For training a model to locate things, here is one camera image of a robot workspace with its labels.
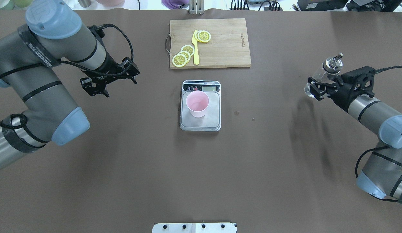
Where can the aluminium frame post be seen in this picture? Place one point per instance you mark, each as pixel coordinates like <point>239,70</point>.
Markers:
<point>196,7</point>

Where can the wooden cutting board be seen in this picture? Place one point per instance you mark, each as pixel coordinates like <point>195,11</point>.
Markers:
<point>228,47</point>

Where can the pink plastic cup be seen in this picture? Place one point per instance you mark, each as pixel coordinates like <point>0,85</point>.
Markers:
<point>197,103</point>

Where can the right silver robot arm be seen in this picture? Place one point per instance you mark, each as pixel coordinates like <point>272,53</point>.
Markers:
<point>378,171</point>

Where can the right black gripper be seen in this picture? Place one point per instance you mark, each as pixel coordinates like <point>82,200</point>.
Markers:
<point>342,96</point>

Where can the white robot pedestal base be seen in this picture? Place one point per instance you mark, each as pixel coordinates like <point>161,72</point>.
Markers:
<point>200,227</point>

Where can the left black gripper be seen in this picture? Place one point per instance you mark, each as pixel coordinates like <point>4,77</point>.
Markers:
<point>107,69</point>

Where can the silver kitchen scale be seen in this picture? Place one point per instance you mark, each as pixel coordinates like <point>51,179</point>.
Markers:
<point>211,121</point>

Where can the clear glass sauce bottle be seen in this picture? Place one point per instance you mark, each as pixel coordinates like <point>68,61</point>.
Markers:
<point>331,66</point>

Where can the purple cloth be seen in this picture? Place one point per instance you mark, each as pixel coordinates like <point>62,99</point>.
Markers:
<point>175,4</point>

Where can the lemon slice toy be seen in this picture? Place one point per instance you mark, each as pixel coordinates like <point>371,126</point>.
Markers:
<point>188,48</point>
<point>179,60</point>
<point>186,54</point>
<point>203,36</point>

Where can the yellow plastic knife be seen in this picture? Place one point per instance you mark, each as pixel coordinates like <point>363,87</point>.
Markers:
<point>196,59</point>

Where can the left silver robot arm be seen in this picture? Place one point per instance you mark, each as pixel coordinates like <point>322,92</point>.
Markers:
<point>53,35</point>

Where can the green cup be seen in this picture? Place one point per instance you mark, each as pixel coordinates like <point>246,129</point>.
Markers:
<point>22,3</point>

